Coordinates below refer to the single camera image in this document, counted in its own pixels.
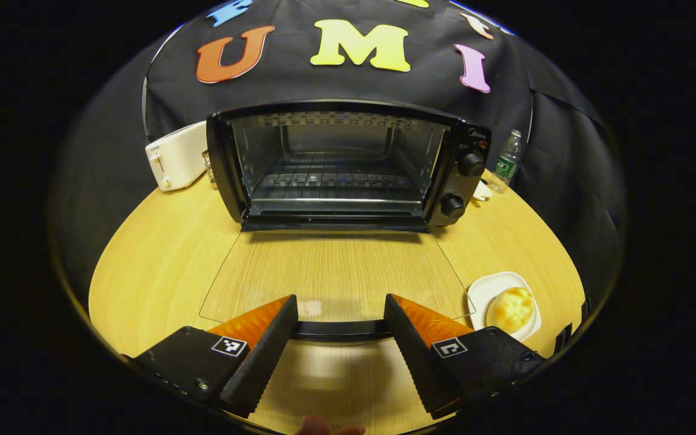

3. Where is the white toaster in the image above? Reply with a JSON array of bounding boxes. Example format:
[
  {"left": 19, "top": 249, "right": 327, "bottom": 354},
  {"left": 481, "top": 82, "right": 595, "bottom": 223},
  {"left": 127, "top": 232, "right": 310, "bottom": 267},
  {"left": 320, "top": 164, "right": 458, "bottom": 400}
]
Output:
[{"left": 144, "top": 121, "right": 210, "bottom": 193}]

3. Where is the clear plastic water bottle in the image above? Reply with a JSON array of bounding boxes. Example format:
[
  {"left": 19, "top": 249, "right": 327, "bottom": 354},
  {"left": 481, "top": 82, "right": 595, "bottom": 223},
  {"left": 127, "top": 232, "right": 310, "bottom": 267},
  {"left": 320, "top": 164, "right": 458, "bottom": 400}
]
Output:
[{"left": 488, "top": 129, "right": 523, "bottom": 194}]

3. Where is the black electric oven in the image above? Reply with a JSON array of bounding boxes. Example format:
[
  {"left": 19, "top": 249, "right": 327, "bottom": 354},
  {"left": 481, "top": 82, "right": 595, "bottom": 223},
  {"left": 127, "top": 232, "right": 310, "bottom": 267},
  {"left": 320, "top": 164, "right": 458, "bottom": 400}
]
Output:
[{"left": 199, "top": 100, "right": 492, "bottom": 343}]

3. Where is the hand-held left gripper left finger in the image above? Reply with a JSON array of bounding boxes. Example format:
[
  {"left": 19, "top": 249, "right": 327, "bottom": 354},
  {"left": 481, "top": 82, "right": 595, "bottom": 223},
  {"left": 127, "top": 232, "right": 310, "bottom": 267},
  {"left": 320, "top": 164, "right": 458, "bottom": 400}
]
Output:
[{"left": 124, "top": 294, "right": 299, "bottom": 419}]

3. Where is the white square plate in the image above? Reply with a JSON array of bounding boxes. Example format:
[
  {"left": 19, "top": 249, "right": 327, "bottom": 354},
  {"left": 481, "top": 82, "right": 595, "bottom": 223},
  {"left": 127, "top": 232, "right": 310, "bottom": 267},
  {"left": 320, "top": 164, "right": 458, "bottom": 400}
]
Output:
[{"left": 466, "top": 271, "right": 543, "bottom": 343}]

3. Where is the round golden bread bun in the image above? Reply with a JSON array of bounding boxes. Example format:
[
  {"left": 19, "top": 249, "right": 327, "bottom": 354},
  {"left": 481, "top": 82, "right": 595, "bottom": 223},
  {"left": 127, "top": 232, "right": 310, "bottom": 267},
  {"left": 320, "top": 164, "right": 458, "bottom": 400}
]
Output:
[{"left": 486, "top": 287, "right": 536, "bottom": 334}]

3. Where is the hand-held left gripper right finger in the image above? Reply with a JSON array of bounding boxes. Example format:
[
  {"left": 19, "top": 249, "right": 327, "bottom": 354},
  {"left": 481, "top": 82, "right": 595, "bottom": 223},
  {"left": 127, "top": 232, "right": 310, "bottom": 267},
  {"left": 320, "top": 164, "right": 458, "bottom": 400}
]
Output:
[{"left": 383, "top": 294, "right": 547, "bottom": 421}]

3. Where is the black backdrop cloth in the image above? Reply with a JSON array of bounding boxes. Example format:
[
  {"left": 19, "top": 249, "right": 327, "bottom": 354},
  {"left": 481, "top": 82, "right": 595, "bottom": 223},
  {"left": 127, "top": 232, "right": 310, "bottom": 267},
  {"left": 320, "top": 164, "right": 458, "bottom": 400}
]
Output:
[{"left": 52, "top": 0, "right": 627, "bottom": 318}]

